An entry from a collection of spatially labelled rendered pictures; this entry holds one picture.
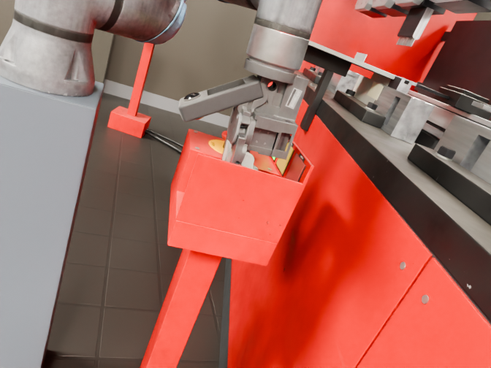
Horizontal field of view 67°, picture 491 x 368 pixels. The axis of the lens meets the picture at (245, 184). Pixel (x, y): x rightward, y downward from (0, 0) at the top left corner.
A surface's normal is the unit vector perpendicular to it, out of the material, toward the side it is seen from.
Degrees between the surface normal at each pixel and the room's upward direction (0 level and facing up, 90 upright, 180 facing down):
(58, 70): 72
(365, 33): 90
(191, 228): 90
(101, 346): 0
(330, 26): 90
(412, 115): 90
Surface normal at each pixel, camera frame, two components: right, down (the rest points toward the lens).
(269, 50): -0.32, 0.31
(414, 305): -0.94, -0.32
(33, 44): 0.14, 0.13
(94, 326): 0.35, -0.86
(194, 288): 0.15, 0.44
